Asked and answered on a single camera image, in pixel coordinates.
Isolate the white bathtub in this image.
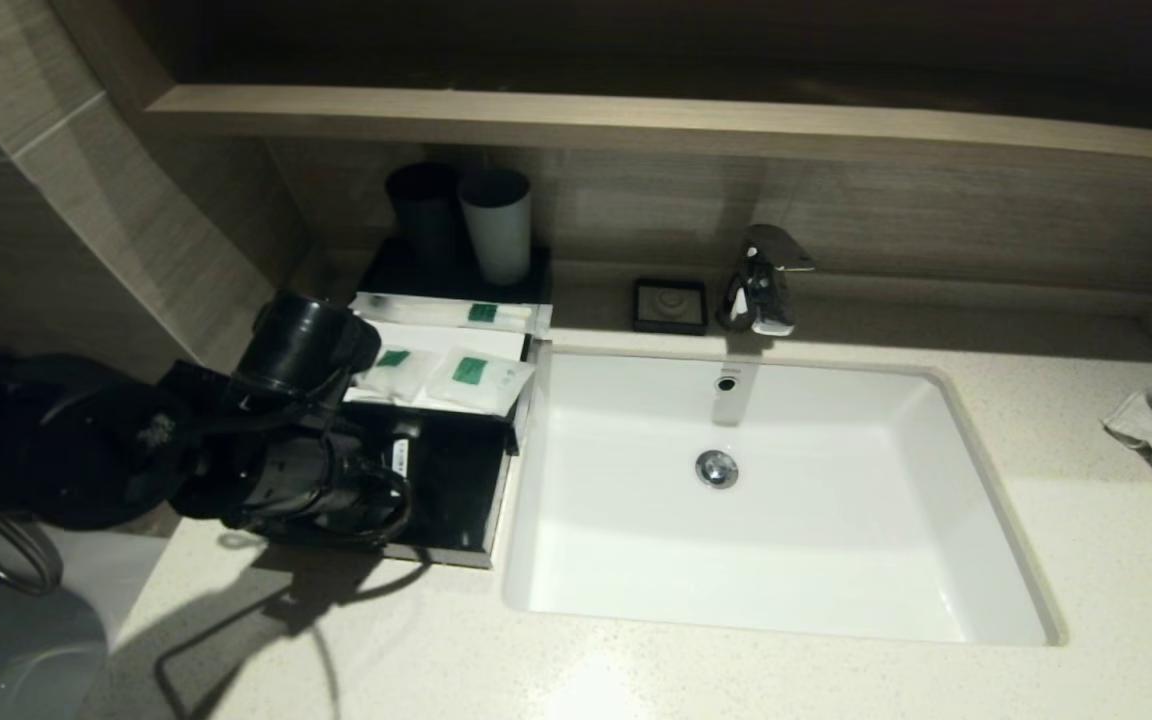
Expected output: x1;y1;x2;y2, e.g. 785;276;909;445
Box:
0;530;175;720

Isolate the metal shower hose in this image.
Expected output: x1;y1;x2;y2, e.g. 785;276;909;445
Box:
0;510;65;598

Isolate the white cup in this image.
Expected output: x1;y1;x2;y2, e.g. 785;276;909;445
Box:
458;168;534;288

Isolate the long clear packet green label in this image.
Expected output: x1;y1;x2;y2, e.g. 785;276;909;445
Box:
349;291;552;338

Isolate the black amenity tray with packets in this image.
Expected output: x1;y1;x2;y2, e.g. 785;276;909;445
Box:
341;300;541;456

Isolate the small packet green label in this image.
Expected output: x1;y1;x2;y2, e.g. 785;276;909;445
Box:
424;346;537;417
351;344;444;403

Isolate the white ceramic sink basin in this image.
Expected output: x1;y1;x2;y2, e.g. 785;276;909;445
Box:
502;345;1069;648

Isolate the dark metal cup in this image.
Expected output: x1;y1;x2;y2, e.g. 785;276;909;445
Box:
384;162;464;269

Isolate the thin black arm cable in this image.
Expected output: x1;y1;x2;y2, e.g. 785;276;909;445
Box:
236;465;417;549

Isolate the black square soap dish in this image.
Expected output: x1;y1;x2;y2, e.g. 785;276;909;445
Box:
632;277;709;336

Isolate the chrome sink faucet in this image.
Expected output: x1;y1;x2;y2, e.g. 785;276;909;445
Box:
715;224;817;338

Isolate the chrome sink drain plug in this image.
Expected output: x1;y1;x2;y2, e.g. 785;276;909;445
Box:
695;450;740;490

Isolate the wooden wall shelf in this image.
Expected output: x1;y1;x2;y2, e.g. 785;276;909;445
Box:
146;84;1152;166

